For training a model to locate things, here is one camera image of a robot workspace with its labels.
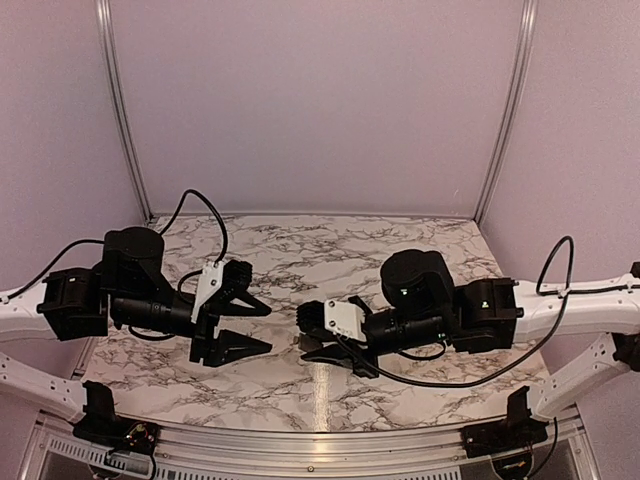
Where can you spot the left aluminium corner post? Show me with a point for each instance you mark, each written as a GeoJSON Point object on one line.
{"type": "Point", "coordinates": [116, 91]}

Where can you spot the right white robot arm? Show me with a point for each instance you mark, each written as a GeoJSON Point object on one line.
{"type": "Point", "coordinates": [426, 307]}

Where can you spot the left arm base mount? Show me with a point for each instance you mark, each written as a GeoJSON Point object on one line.
{"type": "Point", "coordinates": [101, 424]}

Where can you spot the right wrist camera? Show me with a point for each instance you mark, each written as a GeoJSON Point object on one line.
{"type": "Point", "coordinates": [331, 318]}

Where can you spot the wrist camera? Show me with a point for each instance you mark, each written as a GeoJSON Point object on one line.
{"type": "Point", "coordinates": [331, 318]}
{"type": "Point", "coordinates": [219, 283]}

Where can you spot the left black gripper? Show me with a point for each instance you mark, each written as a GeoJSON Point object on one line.
{"type": "Point", "coordinates": [217, 352]}

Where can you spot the grey white remote control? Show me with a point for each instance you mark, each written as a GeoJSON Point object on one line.
{"type": "Point", "coordinates": [308, 343]}

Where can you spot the aluminium corner post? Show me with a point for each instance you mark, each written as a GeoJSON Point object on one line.
{"type": "Point", "coordinates": [116, 91]}
{"type": "Point", "coordinates": [516, 85]}

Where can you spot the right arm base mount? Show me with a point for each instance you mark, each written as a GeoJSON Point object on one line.
{"type": "Point", "coordinates": [517, 430]}

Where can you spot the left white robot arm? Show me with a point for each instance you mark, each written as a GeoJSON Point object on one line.
{"type": "Point", "coordinates": [127, 288]}

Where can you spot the right aluminium corner post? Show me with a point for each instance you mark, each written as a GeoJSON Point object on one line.
{"type": "Point", "coordinates": [516, 85]}

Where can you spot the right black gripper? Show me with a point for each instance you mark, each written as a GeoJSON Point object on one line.
{"type": "Point", "coordinates": [346, 355]}

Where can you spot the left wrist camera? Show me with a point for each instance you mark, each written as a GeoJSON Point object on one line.
{"type": "Point", "coordinates": [219, 283]}

